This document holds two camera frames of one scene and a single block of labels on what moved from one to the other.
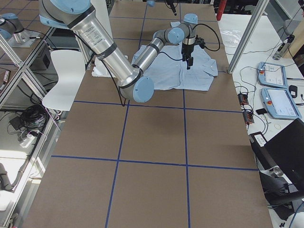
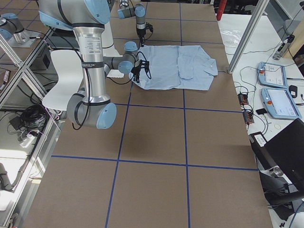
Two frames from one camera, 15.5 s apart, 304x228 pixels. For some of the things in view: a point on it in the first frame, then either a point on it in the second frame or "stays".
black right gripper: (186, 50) to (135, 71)
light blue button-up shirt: (169, 71) stays
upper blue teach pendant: (271, 75) stays
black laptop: (285, 150) stays
